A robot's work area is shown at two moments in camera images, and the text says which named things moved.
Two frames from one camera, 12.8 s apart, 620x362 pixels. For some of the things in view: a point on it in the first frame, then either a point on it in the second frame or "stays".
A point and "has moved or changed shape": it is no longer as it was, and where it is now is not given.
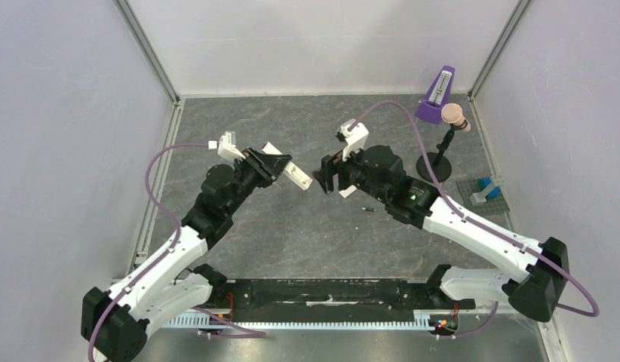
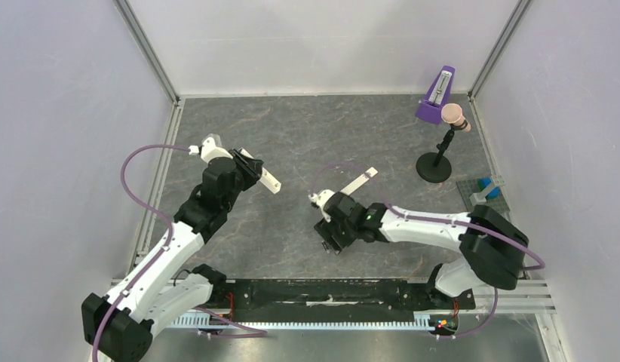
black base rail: (337, 294) stays
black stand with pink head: (440, 164) stays
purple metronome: (437, 96) stays
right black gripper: (341, 173) → (333, 237)
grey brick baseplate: (469, 187) stays
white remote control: (296, 176) has moved or changed shape
